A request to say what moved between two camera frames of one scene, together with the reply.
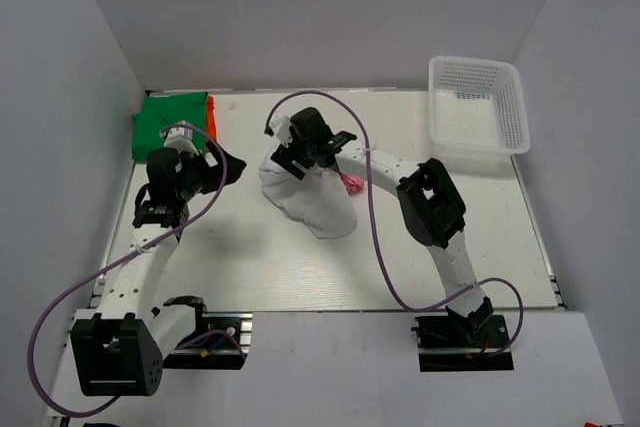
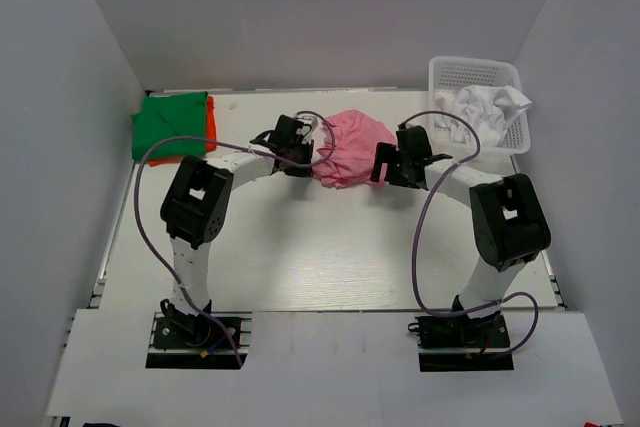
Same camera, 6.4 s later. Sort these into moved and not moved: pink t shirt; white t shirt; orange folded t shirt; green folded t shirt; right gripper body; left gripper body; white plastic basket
Moved: pink t shirt; right gripper body; left gripper body; white t shirt
Not moved: orange folded t shirt; white plastic basket; green folded t shirt
